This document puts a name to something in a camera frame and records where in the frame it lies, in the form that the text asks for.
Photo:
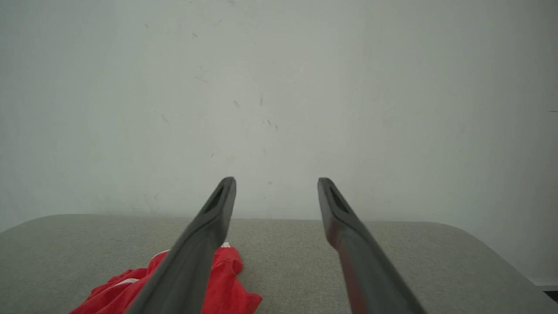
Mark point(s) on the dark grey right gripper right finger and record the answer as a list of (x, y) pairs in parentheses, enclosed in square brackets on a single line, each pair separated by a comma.
[(370, 270)]

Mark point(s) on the red garment with white trim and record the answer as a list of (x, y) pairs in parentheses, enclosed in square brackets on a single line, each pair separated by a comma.
[(226, 285)]

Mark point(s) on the grey fabric sofa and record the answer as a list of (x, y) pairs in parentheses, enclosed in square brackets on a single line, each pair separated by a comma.
[(287, 266)]

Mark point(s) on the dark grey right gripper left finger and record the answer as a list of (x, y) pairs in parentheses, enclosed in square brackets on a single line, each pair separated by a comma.
[(192, 261)]

